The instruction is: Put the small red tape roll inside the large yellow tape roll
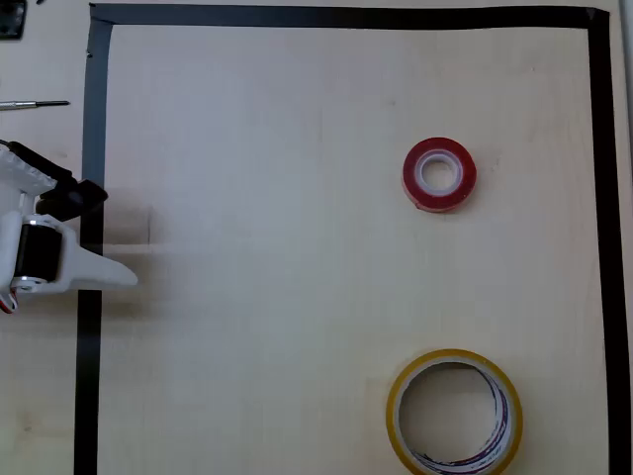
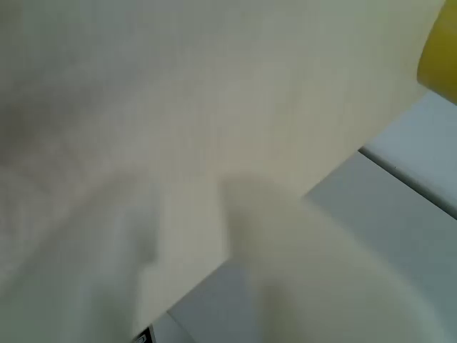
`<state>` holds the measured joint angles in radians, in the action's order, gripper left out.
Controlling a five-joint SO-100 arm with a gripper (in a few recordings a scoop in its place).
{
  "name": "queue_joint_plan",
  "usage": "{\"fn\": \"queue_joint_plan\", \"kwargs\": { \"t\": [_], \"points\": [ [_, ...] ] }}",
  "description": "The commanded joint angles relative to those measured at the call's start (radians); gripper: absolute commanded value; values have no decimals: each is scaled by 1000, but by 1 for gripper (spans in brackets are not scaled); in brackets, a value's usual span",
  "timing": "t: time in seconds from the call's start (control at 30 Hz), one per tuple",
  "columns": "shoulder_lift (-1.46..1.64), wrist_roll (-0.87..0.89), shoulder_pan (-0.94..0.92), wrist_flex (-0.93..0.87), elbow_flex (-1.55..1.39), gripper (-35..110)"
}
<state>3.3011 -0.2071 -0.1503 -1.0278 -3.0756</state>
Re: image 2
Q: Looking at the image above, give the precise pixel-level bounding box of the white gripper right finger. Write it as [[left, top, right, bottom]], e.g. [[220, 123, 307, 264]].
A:
[[220, 173, 448, 343]]

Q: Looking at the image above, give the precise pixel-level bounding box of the big yellow tape roll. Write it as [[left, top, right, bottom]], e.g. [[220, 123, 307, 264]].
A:
[[416, 0, 457, 106]]

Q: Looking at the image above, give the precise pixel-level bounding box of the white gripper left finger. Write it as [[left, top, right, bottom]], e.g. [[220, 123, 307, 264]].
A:
[[0, 170, 162, 343]]

